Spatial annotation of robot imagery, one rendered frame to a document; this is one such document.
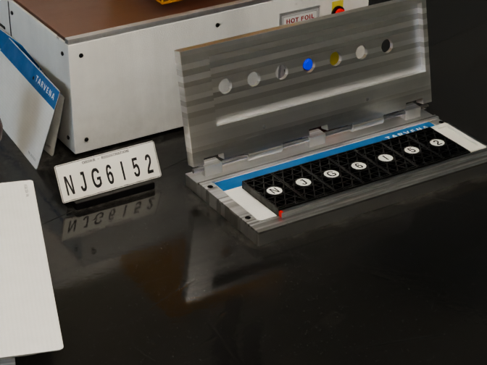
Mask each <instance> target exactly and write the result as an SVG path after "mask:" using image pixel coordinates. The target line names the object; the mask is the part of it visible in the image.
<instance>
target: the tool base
mask: <svg viewBox="0 0 487 365"><path fill-rule="evenodd" d="M427 108H429V106H428V104H423V105H421V106H418V105H417V104H415V103H411V104H406V109H403V110H400V111H398V112H395V113H392V114H387V115H384V116H383V118H384V122H383V123H382V124H379V125H374V126H372V127H367V128H364V129H361V130H357V131H354V132H351V131H350V130H351V125H348V126H345V127H340V128H337V129H335V130H330V131H327V132H323V131H321V130H319V129H316V130H310V131H309V136H306V137H303V138H301V139H298V140H293V141H290V142H287V143H283V144H282V145H283V150H282V151H281V152H279V153H276V154H271V155H268V156H263V157H261V158H258V159H253V160H250V161H247V160H246V159H248V155H247V154H244V155H240V156H236V157H233V158H230V159H225V160H222V161H220V160H219V159H217V158H216V157H213V158H210V159H205V160H204V165H201V166H199V167H197V168H193V169H192V172H189V173H186V186H187V187H188V188H190V189H191V190H192V191H193V192H194V193H195V194H196V195H198V196H199V197H200V198H201V199H203V200H204V201H205V202H206V203H208V204H209V205H210V206H211V207H212V208H213V209H214V210H215V211H217V212H218V213H219V214H220V215H222V216H223V217H224V218H225V219H227V220H228V221H229V223H231V224H232V225H233V226H234V227H236V228H237V229H238V230H239V231H241V232H242V233H243V234H244V235H245V236H246V237H247V238H249V239H250V240H251V241H252V242H253V243H255V244H256V245H257V246H263V245H265V244H268V243H272V242H275V241H277V240H281V239H284V238H288V237H291V236H293V235H298V234H300V233H303V232H306V231H309V230H313V229H316V228H318V227H322V226H325V225H329V224H332V223H334V222H338V221H341V220H344V219H348V218H350V217H355V216H357V215H360V214H364V213H366V212H369V211H373V210H376V209H379V208H382V207H385V206H389V205H391V204H395V203H398V202H401V201H405V200H407V199H410V198H414V197H417V196H421V195H423V194H426V193H430V192H433V191H435V190H439V189H442V188H446V187H449V186H451V185H456V184H458V183H462V182H464V181H467V180H471V179H474V178H477V177H480V176H483V175H487V155H486V156H482V157H479V158H477V159H473V160H469V161H466V162H463V163H460V164H456V165H454V166H450V167H447V168H444V169H440V170H437V171H435V172H430V173H428V174H425V175H420V176H418V177H413V178H411V179H408V180H404V181H401V182H398V183H394V184H392V185H388V186H385V187H382V188H379V189H375V190H371V191H369V192H366V193H362V194H359V195H356V196H352V197H350V198H345V199H343V200H340V201H336V202H333V203H331V204H326V205H324V206H319V207H317V208H314V209H310V210H307V211H303V212H300V213H298V214H294V215H291V216H288V217H284V218H281V217H279V216H278V217H273V218H270V219H266V220H263V221H259V220H257V219H256V218H255V217H253V216H252V215H251V214H250V213H248V211H246V210H245V209H244V208H242V207H241V206H240V205H239V204H237V203H236V202H235V201H234V200H233V199H232V198H230V197H229V196H228V195H226V194H225V193H224V192H223V191H221V190H220V189H219V188H218V187H217V186H216V185H214V183H215V182H217V181H220V180H224V179H228V178H231V177H235V176H238V175H242V174H246V173H248V172H253V171H256V170H258V169H263V168H266V167H271V166H273V165H276V164H281V163H283V162H287V161H291V160H294V159H298V158H301V157H304V156H309V155H312V154H316V153H319V152H322V151H327V150H329V149H332V148H337V147H339V146H344V145H347V144H350V143H355V142H357V141H361V140H365V139H368V138H372V137H375V136H378V135H382V134H386V133H390V132H393V131H396V130H400V129H403V128H406V127H411V126H413V125H418V124H421V123H424V122H432V123H433V124H434V125H440V124H442V123H439V121H442V120H440V119H439V117H438V116H436V115H432V114H430V113H428V112H427V111H425V110H424V109H427ZM208 185H212V186H213V188H208V187H207V186H208ZM246 216H250V217H251V219H245V217H246Z"/></svg>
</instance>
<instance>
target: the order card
mask: <svg viewBox="0 0 487 365"><path fill-rule="evenodd" d="M54 171H55V174H56V177H57V183H58V186H59V192H60V195H61V198H62V203H67V202H71V201H75V200H78V199H81V198H85V197H89V196H93V195H96V194H99V193H103V192H107V191H110V190H114V189H118V188H122V187H125V186H128V185H132V184H136V183H140V182H143V181H146V180H150V179H154V178H157V177H161V176H162V174H161V171H160V167H159V162H158V158H157V153H156V149H155V145H154V142H153V141H152V140H151V141H149V142H145V143H140V144H137V145H134V146H129V147H126V148H121V149H118V150H115V151H110V152H106V153H104V154H99V155H95V156H90V157H88V158H84V159H79V160H76V161H72V162H68V163H65V164H60V165H57V166H55V167H54Z"/></svg>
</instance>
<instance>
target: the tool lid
mask: <svg viewBox="0 0 487 365"><path fill-rule="evenodd" d="M385 39H388V40H389V42H390V48H389V50H387V52H383V51H382V48H381V46H382V43H383V42H384V40H385ZM359 46H364V48H365V54H364V56H363V57H362V58H360V59H358V58H357V56H356V50H357V48H358V47H359ZM174 52H175V63H176V69H177V76H178V87H179V93H180V105H181V111H182V117H183V129H184V135H185V141H186V153H187V159H188V165H189V166H191V167H198V166H201V165H204V158H207V157H210V156H214V155H218V156H219V157H220V158H222V159H227V158H230V157H233V156H237V155H241V154H247V155H248V159H246V160H247V161H250V160H253V159H258V158H261V157H263V156H268V155H271V154H276V153H279V152H281V151H282V150H283V145H282V143H285V142H288V141H290V140H296V139H298V138H303V137H306V136H309V130H310V129H312V128H316V127H320V126H321V128H322V129H324V130H332V129H335V128H337V127H343V126H345V125H351V130H350V131H351V132H354V131H357V130H361V129H364V128H367V127H372V126H374V125H379V124H382V123H383V122H384V118H383V115H384V114H390V113H392V112H397V111H400V110H403V109H406V103H407V102H410V101H415V100H416V102H417V103H420V104H426V103H429V102H431V101H432V97H431V84H430V60H429V47H428V22H427V9H426V0H391V1H386V2H382V3H379V4H373V5H370V6H366V7H360V8H356V9H350V10H347V11H344V12H338V13H335V14H329V15H325V16H322V17H316V18H312V19H309V20H303V21H300V22H294V23H290V24H287V25H281V26H277V27H274V28H268V29H264V30H259V31H255V32H252V33H246V34H243V35H237V36H233V37H229V38H224V39H220V40H217V41H211V42H208V43H202V44H199V45H195V46H189V47H185V48H182V49H176V50H174ZM333 52H337V53H338V55H339V59H338V62H337V63H336V64H335V65H332V64H331V63H330V55H331V54H332V53H333ZM308 58H310V59H311V60H312V68H311V70H310V71H308V72H305V71H304V69H303V63H304V61H305V60H306V59H308ZM280 65H283V66H284V67H285V69H286V73H285V75H284V76H283V77H282V78H280V79H278V78H277V77H276V74H275V71H276V69H277V68H278V67H279V66H280ZM252 72H256V73H257V76H258V80H257V82H256V83H255V84H254V85H249V84H248V76H249V74H250V73H252ZM223 79H228V81H229V83H230V86H229V89H228V90H227V91H226V92H224V93H221V92H220V89H219V84H220V82H221V81H222V80H223Z"/></svg>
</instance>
